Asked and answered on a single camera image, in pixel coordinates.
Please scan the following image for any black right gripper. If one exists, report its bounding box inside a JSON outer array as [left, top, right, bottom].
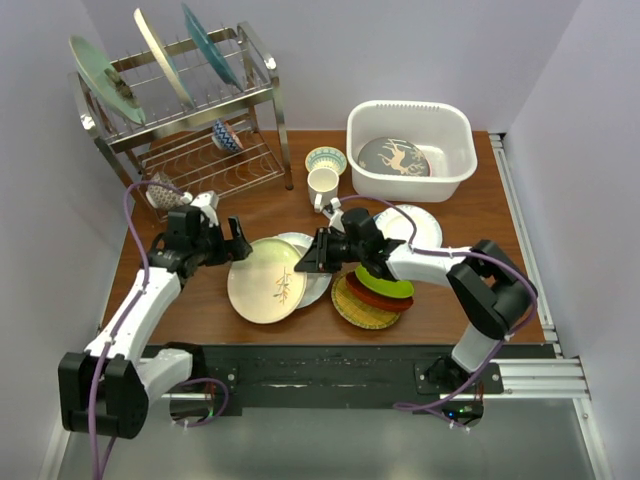
[[295, 227, 366, 274]]

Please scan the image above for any white fluted bottom plate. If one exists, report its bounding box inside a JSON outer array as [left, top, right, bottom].
[[277, 232, 332, 309]]

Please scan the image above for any cream leaf pattern plate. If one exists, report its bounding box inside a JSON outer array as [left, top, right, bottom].
[[227, 237, 307, 325]]

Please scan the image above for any white paper plate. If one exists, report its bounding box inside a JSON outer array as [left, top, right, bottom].
[[375, 204, 443, 250]]

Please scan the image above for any grey reindeer plate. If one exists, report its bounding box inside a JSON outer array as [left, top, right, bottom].
[[356, 137, 431, 177]]

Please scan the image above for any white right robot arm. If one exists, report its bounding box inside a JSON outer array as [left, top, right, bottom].
[[295, 208, 538, 394]]

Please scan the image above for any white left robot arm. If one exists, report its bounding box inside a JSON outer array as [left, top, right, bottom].
[[58, 206, 252, 439]]

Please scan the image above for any white plastic bin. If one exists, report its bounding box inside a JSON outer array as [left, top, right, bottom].
[[346, 100, 478, 202]]

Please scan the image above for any red plate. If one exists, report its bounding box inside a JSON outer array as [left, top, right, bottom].
[[345, 272, 414, 312]]

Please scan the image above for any yellow woven rim plate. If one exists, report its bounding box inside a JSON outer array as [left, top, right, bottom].
[[331, 273, 401, 330]]

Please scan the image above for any cream ceramic mug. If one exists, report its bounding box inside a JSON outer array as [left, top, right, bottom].
[[307, 167, 340, 213]]

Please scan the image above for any steel dish rack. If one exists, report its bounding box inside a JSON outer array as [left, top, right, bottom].
[[67, 22, 293, 197]]

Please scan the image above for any teal patterned small bowl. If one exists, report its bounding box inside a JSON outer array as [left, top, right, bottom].
[[305, 146, 348, 175]]

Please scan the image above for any blue zigzag bowl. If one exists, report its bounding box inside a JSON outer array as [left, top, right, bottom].
[[212, 119, 244, 153]]

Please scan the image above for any cream rimmed racked plate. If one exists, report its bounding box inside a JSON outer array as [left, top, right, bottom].
[[133, 8, 195, 109]]

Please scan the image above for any teal racked plate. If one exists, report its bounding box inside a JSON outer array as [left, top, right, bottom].
[[181, 2, 244, 92]]

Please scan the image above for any green floral racked plate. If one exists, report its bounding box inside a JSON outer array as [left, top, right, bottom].
[[69, 35, 146, 125]]

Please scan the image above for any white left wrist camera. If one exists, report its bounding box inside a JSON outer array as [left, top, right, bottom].
[[180, 191, 219, 226]]

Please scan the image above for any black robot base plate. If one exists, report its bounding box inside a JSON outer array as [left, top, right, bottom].
[[130, 343, 504, 417]]

